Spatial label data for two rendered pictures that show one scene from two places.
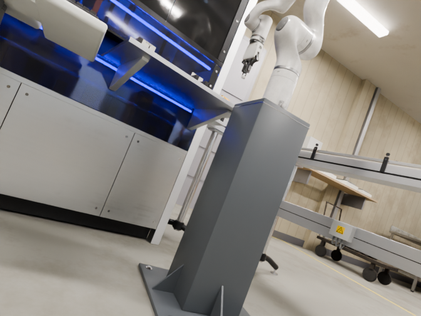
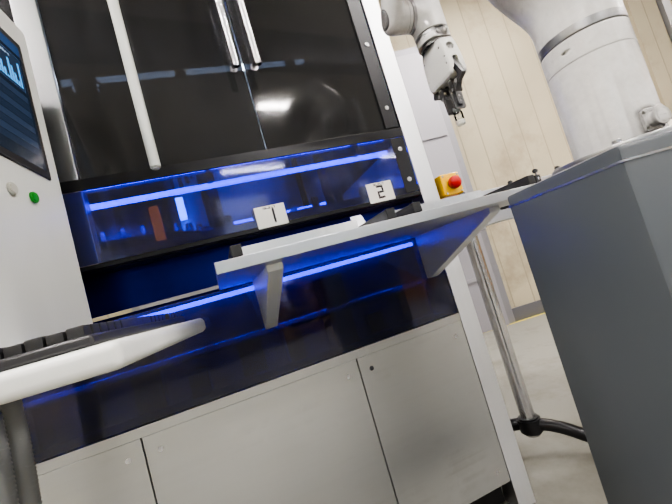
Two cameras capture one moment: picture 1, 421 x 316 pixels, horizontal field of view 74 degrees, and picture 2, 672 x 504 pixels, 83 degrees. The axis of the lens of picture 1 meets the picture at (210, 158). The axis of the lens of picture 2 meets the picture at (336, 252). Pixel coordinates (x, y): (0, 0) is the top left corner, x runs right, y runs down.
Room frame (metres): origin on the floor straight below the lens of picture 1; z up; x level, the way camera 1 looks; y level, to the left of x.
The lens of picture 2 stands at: (0.52, 0.10, 0.80)
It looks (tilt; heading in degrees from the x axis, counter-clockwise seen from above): 4 degrees up; 17
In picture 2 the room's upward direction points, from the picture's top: 16 degrees counter-clockwise
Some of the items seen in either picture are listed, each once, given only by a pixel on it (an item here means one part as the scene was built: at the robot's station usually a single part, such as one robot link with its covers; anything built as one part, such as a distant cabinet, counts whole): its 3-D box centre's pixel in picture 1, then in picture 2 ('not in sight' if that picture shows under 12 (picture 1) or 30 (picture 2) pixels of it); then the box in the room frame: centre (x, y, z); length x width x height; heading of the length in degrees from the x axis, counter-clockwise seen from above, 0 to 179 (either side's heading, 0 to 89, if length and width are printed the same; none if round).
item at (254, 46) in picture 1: (253, 51); (441, 64); (1.50, 0.00, 1.24); 0.10 x 0.07 x 0.11; 35
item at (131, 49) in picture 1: (175, 87); (362, 243); (1.42, 0.30, 0.87); 0.70 x 0.48 x 0.02; 125
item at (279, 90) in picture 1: (278, 94); (602, 99); (1.20, -0.17, 0.95); 0.19 x 0.19 x 0.18
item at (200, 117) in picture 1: (207, 120); (457, 247); (1.56, 0.09, 0.80); 0.34 x 0.03 x 0.13; 35
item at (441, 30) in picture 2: (257, 41); (434, 41); (1.50, 0.00, 1.31); 0.09 x 0.08 x 0.03; 35
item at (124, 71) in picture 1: (126, 75); (272, 301); (1.27, 0.50, 0.80); 0.34 x 0.03 x 0.13; 35
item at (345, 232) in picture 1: (342, 231); not in sight; (1.61, -0.86, 0.50); 0.12 x 0.05 x 0.09; 35
